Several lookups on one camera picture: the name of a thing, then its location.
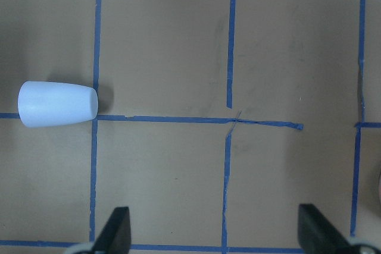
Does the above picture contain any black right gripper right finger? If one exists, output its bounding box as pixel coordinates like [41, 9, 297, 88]
[298, 204, 357, 254]

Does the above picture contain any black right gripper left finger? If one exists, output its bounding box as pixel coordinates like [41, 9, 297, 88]
[89, 206, 132, 253]

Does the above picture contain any light blue plastic cup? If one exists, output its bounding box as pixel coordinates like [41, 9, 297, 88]
[17, 81, 98, 128]

